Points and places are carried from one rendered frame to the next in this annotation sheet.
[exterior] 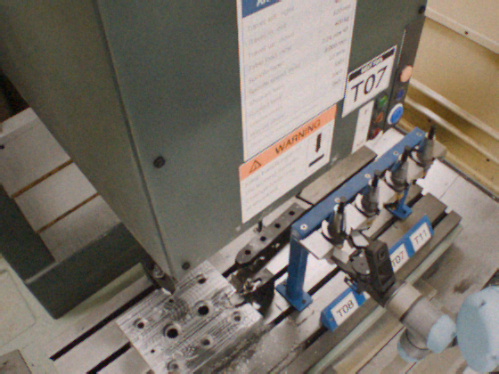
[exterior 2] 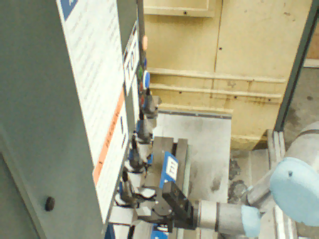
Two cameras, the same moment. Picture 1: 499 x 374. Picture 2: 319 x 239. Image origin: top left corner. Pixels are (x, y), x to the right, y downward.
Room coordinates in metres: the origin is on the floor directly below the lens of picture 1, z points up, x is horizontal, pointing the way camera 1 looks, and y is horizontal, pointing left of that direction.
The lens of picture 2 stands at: (0.10, 0.13, 2.04)
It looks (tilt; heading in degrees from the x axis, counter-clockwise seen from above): 44 degrees down; 319
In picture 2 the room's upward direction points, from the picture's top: 1 degrees counter-clockwise
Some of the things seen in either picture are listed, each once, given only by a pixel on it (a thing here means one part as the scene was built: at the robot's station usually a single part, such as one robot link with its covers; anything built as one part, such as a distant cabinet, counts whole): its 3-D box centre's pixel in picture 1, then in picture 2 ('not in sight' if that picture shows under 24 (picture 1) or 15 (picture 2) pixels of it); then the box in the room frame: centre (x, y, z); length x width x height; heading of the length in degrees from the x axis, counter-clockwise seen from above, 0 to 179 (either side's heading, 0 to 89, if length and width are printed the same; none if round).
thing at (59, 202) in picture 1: (95, 166); not in sight; (0.86, 0.43, 1.16); 0.48 x 0.05 x 0.51; 130
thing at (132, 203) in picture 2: (335, 230); (127, 196); (0.59, -0.17, 1.21); 0.06 x 0.06 x 0.03
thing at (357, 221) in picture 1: (353, 218); (132, 180); (0.63, -0.22, 1.21); 0.07 x 0.05 x 0.01; 40
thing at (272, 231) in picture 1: (270, 238); not in sight; (0.76, -0.04, 0.93); 0.26 x 0.05 x 0.06; 135
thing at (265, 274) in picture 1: (251, 291); not in sight; (0.57, 0.01, 0.97); 0.13 x 0.03 x 0.15; 130
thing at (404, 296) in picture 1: (403, 299); (206, 214); (0.44, -0.31, 1.17); 0.08 x 0.05 x 0.08; 130
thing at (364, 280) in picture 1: (374, 278); (174, 213); (0.50, -0.26, 1.17); 0.12 x 0.08 x 0.09; 40
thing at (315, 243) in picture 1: (319, 246); (123, 215); (0.56, -0.13, 1.21); 0.07 x 0.05 x 0.01; 40
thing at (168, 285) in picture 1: (159, 277); not in sight; (0.62, 0.26, 0.97); 0.13 x 0.03 x 0.15; 40
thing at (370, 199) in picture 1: (372, 192); (134, 153); (0.66, -0.26, 1.26); 0.04 x 0.04 x 0.07
